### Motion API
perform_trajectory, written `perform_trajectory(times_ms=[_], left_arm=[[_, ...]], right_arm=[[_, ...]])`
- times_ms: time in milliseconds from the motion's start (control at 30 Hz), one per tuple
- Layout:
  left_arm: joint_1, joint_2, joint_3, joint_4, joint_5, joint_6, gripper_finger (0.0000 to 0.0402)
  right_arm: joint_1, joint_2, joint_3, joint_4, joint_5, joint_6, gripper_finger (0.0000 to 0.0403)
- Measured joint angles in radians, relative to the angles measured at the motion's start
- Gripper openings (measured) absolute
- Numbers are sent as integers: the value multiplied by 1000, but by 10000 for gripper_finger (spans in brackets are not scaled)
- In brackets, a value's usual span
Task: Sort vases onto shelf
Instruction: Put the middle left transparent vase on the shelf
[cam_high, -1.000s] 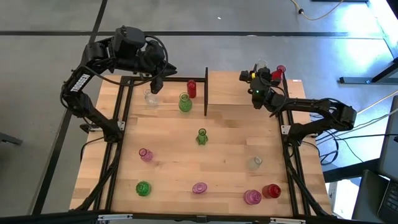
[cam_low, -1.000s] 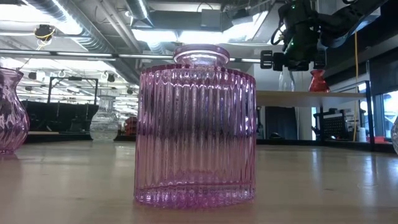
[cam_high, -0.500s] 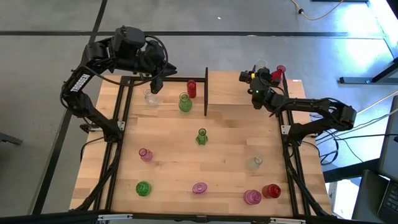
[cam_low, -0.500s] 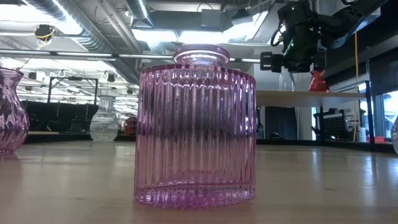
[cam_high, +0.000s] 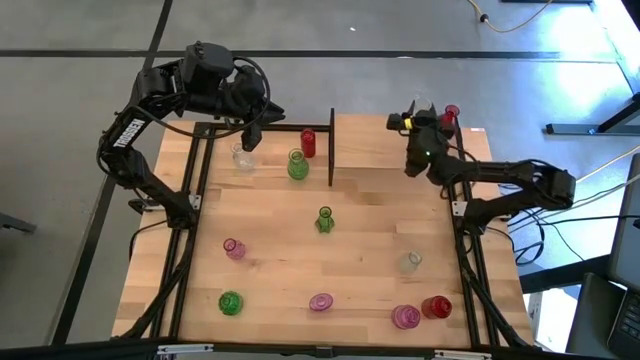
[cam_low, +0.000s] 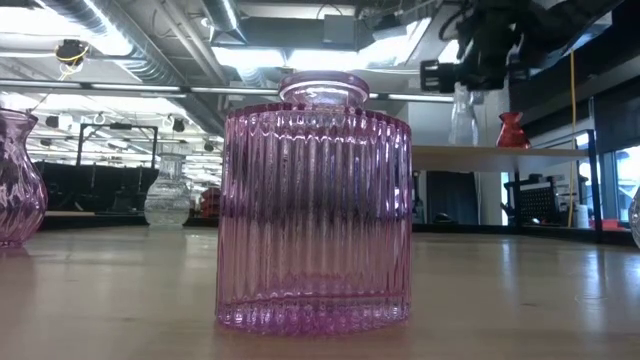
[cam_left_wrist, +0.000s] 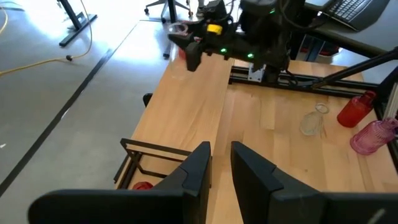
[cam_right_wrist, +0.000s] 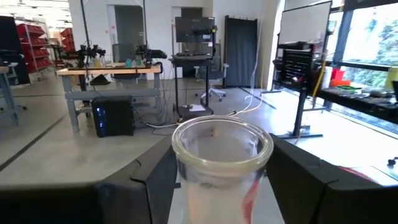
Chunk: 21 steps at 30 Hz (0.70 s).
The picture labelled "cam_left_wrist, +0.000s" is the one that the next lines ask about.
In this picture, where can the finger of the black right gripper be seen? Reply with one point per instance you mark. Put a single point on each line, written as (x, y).
(183, 39)
(194, 57)

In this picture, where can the black office chair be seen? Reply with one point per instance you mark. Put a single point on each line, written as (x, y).
(154, 3)

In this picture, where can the black computer keyboard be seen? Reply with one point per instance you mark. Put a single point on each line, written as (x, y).
(354, 11)

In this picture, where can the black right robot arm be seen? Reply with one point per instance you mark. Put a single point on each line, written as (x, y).
(267, 28)

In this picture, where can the dark grey operator desk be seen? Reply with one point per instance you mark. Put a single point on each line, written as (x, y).
(373, 34)

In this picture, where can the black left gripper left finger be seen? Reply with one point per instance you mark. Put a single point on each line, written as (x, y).
(124, 207)

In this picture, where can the large pink ribbed glass vase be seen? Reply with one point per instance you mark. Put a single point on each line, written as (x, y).
(371, 138)

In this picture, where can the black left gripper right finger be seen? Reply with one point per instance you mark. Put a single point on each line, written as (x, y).
(295, 208)

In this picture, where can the red plastic vase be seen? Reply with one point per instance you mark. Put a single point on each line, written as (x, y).
(142, 186)

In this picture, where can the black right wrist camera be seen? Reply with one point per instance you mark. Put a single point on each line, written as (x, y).
(219, 9)

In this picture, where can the clear conical glass vase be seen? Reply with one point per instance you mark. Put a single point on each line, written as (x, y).
(312, 123)

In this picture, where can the red glass bottle vase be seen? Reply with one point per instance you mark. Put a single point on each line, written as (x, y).
(354, 112)

